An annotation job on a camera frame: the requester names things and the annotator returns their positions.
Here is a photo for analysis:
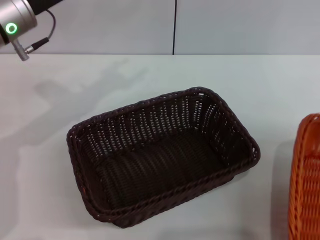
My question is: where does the dark brown woven basket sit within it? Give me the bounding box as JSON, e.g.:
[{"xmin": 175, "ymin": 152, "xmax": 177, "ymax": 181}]
[{"xmin": 66, "ymin": 86, "xmax": 262, "ymax": 229}]

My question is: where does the orange woven basket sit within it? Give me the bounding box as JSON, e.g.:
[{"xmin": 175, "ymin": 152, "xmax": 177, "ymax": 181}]
[{"xmin": 288, "ymin": 113, "xmax": 320, "ymax": 240}]

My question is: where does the black arm cable with plug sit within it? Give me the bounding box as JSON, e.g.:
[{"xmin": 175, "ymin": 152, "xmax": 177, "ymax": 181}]
[{"xmin": 26, "ymin": 9, "xmax": 57, "ymax": 50}]

